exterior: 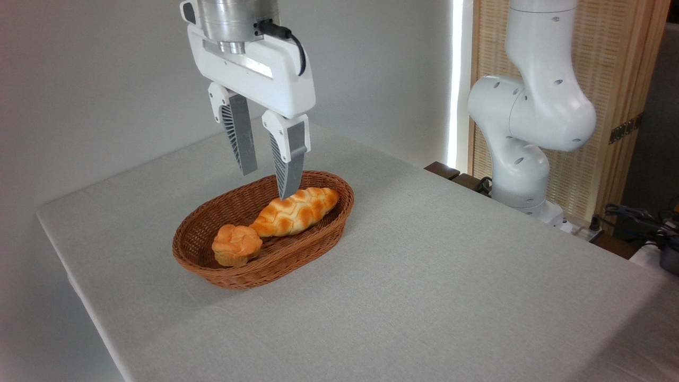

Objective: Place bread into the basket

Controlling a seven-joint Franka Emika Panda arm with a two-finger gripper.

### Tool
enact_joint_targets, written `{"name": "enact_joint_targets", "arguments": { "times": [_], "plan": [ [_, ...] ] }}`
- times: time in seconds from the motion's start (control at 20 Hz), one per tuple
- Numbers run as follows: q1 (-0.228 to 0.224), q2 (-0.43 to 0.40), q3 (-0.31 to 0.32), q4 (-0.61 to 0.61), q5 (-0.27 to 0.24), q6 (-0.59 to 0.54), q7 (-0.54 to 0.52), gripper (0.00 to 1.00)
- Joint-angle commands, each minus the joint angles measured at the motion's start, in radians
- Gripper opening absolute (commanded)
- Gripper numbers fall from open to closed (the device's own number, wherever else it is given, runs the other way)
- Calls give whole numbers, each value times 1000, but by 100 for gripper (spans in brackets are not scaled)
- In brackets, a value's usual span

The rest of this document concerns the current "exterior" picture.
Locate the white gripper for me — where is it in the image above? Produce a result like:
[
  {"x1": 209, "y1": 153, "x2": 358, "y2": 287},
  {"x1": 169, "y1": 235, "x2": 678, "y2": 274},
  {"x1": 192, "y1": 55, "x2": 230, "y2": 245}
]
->
[{"x1": 187, "y1": 24, "x2": 317, "y2": 201}]

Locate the long braided bread loaf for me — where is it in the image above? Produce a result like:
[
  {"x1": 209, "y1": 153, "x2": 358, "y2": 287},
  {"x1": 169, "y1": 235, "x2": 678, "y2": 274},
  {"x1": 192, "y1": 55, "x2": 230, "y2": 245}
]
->
[{"x1": 249, "y1": 186, "x2": 340, "y2": 238}]

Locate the round muffin bread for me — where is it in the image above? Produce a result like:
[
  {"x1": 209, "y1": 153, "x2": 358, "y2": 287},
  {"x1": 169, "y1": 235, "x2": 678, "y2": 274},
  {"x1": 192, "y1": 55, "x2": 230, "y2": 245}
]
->
[{"x1": 212, "y1": 223, "x2": 263, "y2": 268}]

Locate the brown oval wicker basket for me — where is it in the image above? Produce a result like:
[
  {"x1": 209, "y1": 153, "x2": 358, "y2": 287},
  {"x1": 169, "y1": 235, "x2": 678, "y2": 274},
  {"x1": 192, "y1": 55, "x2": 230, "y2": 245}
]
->
[{"x1": 172, "y1": 170, "x2": 355, "y2": 290}]

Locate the dark wooden furniture edge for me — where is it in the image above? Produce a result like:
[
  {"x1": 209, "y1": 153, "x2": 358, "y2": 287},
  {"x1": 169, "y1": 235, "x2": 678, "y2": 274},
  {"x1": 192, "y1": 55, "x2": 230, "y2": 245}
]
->
[{"x1": 424, "y1": 161, "x2": 494, "y2": 197}]

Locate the grey tablecloth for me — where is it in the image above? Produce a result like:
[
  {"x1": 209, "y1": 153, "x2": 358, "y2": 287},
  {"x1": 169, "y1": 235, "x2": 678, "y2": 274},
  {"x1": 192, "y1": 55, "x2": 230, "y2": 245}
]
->
[{"x1": 36, "y1": 111, "x2": 679, "y2": 382}]

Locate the white power strip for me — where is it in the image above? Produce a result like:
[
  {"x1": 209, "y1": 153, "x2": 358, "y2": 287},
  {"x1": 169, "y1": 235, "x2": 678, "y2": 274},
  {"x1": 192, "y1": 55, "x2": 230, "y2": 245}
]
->
[{"x1": 552, "y1": 216, "x2": 605, "y2": 242}]

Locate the dark metal screen hinge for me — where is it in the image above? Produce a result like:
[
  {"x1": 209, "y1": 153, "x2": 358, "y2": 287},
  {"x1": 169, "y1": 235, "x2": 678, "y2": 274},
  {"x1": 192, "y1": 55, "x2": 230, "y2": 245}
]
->
[{"x1": 608, "y1": 114, "x2": 643, "y2": 145}]

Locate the wooden bamboo folding screen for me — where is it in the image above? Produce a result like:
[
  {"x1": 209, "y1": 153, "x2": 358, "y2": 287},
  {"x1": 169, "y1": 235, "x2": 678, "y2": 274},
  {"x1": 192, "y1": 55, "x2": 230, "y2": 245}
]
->
[{"x1": 469, "y1": 0, "x2": 672, "y2": 230}]

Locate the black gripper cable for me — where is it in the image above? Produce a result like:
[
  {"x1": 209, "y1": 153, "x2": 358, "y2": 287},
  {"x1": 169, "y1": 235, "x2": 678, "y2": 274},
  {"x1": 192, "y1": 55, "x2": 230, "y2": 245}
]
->
[{"x1": 254, "y1": 20, "x2": 307, "y2": 76}]

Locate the black cable bundle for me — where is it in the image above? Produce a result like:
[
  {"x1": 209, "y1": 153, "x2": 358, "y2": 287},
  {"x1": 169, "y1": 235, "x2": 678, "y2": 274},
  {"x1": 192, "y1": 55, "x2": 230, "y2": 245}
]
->
[{"x1": 590, "y1": 203, "x2": 679, "y2": 246}]

